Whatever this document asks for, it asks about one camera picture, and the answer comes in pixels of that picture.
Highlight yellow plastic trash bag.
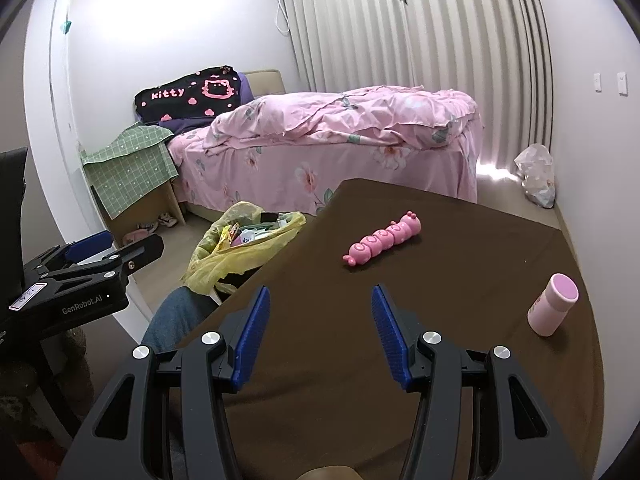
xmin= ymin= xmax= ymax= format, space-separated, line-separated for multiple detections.
xmin=182 ymin=202 xmax=306 ymax=304

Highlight shoes under table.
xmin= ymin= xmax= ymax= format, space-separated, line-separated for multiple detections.
xmin=122 ymin=212 xmax=178 ymax=245

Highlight wooden bedside table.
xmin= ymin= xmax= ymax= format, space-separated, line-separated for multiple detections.
xmin=91 ymin=181 xmax=186 ymax=247

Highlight green checkered cloth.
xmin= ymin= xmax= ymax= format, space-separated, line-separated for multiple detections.
xmin=80 ymin=122 xmax=178 ymax=219

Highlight pink caterpillar toy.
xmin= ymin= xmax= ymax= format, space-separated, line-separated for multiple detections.
xmin=342 ymin=211 xmax=422 ymax=266

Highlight pink cylindrical bottle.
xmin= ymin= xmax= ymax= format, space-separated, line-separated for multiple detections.
xmin=527 ymin=273 xmax=579 ymax=337

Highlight black kitty pillow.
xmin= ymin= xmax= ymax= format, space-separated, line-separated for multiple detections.
xmin=134 ymin=65 xmax=241 ymax=124

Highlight pink floral bed duvet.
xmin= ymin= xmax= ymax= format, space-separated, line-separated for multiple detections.
xmin=168 ymin=86 xmax=484 ymax=214

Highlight white plastic bag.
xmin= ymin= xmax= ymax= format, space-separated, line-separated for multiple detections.
xmin=514 ymin=143 xmax=555 ymax=209

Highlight striped window curtain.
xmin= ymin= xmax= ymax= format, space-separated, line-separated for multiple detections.
xmin=284 ymin=0 xmax=553 ymax=168

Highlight white wall socket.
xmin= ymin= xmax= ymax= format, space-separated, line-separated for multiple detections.
xmin=593 ymin=73 xmax=603 ymax=93

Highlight white wall switch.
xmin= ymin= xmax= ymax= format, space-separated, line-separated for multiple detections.
xmin=616 ymin=72 xmax=628 ymax=96

